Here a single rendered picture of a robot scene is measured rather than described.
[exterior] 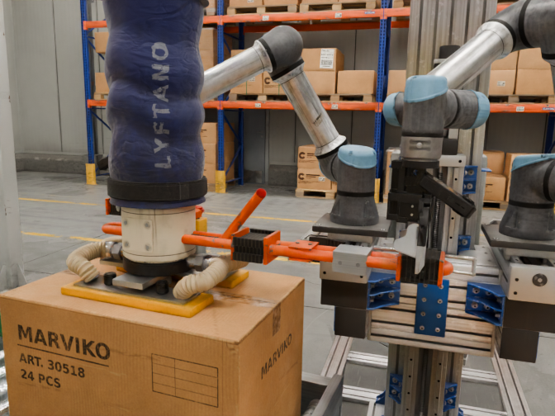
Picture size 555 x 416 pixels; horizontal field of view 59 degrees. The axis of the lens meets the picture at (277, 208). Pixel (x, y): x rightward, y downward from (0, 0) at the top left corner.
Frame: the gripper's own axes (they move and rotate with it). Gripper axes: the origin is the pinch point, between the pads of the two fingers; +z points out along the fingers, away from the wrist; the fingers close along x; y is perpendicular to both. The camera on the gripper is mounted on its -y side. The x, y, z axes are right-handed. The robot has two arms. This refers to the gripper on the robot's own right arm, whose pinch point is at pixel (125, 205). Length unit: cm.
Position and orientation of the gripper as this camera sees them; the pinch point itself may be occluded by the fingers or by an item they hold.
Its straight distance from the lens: 157.6
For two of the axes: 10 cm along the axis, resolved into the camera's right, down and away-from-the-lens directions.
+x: 3.6, -1.6, 9.2
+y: 9.3, 1.0, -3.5
